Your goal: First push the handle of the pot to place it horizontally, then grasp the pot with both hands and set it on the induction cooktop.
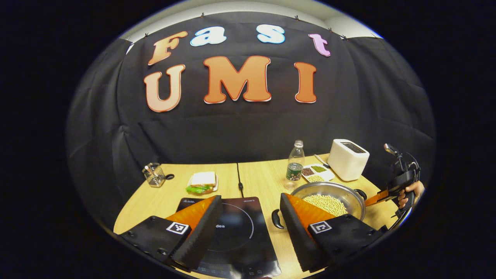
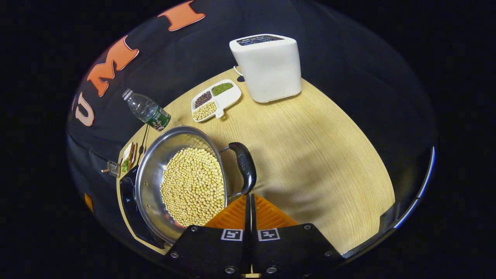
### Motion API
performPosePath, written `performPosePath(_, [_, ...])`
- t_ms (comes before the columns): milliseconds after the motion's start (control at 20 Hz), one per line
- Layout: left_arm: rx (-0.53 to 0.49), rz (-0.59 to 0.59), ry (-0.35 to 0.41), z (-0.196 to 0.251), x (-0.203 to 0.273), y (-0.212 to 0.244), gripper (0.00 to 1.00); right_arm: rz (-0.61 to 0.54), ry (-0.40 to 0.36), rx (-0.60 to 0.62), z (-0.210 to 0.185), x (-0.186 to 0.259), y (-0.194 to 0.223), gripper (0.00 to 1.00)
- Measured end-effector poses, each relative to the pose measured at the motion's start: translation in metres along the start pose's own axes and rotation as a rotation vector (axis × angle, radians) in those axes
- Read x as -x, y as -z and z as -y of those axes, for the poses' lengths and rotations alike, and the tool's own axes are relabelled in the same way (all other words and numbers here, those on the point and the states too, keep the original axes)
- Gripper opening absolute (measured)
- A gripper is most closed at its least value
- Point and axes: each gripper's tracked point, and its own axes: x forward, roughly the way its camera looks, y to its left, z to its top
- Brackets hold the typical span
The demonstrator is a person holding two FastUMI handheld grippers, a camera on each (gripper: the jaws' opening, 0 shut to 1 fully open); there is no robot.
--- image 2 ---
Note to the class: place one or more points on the stainless steel pot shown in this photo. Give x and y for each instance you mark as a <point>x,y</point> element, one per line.
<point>151,182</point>

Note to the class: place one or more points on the black induction cooktop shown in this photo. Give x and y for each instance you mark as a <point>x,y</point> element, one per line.
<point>130,197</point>

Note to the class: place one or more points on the clear plastic water bottle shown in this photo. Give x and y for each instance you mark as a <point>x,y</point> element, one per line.
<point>149,111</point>

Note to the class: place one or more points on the small clear glass jar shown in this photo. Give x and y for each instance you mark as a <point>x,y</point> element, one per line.
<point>112,169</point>

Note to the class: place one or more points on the white divided bean dish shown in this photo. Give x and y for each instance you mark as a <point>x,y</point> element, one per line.
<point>226,99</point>

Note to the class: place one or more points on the pile of yellow soybeans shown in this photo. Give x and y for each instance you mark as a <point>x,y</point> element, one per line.
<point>193,186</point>

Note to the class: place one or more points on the white toaster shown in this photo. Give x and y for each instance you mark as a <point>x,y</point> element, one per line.
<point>271,69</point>

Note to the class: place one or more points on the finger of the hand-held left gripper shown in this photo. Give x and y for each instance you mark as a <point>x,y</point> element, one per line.
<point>88,202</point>

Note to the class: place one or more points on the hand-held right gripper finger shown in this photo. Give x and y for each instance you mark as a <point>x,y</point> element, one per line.
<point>253,217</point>
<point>247,217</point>

